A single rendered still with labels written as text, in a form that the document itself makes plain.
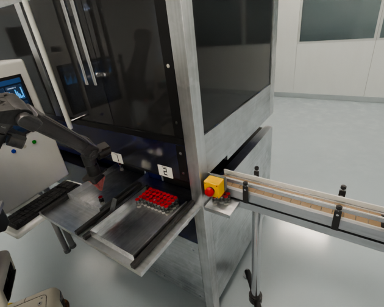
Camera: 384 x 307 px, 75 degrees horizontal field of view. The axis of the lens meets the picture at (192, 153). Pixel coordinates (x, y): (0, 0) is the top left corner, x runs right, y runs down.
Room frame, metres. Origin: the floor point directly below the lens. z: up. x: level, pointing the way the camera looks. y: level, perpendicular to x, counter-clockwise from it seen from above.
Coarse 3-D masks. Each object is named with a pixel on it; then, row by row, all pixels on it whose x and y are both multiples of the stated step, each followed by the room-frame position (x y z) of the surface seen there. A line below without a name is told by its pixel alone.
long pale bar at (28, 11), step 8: (24, 0) 1.31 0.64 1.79; (24, 8) 1.31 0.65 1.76; (32, 16) 1.31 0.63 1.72; (32, 24) 1.31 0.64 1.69; (40, 40) 1.31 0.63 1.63; (40, 48) 1.31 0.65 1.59; (48, 64) 1.31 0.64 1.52; (48, 72) 1.31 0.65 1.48; (56, 80) 1.32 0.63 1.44; (56, 88) 1.31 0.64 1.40; (64, 104) 1.32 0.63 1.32; (64, 112) 1.31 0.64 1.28; (72, 120) 1.33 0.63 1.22; (72, 128) 1.31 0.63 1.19
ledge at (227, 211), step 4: (212, 200) 0.93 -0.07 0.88; (232, 200) 0.92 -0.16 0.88; (236, 200) 0.91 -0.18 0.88; (208, 204) 0.91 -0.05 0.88; (212, 204) 0.91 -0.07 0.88; (220, 204) 0.90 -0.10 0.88; (232, 204) 0.89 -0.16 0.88; (236, 204) 0.89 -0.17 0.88; (204, 208) 0.90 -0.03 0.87; (208, 208) 0.88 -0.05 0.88; (212, 208) 0.88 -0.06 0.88; (216, 208) 0.87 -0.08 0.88; (220, 208) 0.87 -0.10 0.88; (224, 208) 0.87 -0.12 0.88; (228, 208) 0.87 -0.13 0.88; (232, 208) 0.86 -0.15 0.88; (236, 208) 0.88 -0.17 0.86; (212, 212) 0.87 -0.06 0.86; (216, 212) 0.86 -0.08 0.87; (220, 212) 0.85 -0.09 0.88; (224, 212) 0.84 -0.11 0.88; (228, 212) 0.84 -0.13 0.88; (232, 212) 0.84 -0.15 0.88; (224, 216) 0.83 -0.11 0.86; (228, 216) 0.82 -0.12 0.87
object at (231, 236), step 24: (264, 144) 1.56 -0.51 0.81; (240, 168) 1.23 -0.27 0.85; (264, 168) 1.58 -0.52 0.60; (216, 216) 0.99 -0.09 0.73; (240, 216) 1.22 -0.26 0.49; (216, 240) 0.97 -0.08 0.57; (240, 240) 1.22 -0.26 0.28; (168, 264) 1.09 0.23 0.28; (192, 264) 0.97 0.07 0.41; (216, 264) 0.96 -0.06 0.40; (192, 288) 0.99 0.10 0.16
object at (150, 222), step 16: (128, 208) 0.95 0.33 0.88; (144, 208) 0.93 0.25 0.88; (176, 208) 0.90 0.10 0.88; (112, 224) 0.85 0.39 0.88; (128, 224) 0.84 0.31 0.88; (144, 224) 0.83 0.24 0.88; (160, 224) 0.81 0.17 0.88; (112, 240) 0.76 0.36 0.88; (128, 240) 0.75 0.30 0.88; (144, 240) 0.74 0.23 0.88; (128, 256) 0.66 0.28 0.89
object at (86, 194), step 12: (108, 168) 1.30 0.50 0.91; (108, 180) 1.22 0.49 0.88; (120, 180) 1.20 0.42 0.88; (132, 180) 1.19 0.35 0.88; (144, 180) 1.17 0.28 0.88; (72, 192) 1.10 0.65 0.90; (84, 192) 1.12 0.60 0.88; (96, 192) 1.11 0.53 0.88; (108, 192) 1.10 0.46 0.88; (120, 192) 1.04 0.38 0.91; (84, 204) 1.00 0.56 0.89; (96, 204) 1.01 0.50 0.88; (108, 204) 0.97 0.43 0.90
